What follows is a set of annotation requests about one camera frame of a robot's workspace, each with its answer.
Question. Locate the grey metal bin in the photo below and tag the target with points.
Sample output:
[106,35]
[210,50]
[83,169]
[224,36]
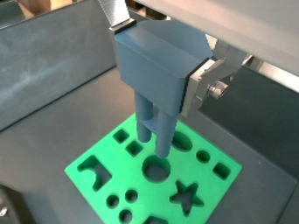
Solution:
[63,99]

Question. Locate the green shape-sorting board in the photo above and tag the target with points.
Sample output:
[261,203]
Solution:
[136,188]

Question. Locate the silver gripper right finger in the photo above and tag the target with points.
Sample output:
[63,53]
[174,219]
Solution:
[205,81]

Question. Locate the blue three-prong plug block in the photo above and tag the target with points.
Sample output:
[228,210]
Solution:
[160,52]

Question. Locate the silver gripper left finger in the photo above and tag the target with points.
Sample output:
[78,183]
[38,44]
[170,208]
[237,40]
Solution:
[118,16]

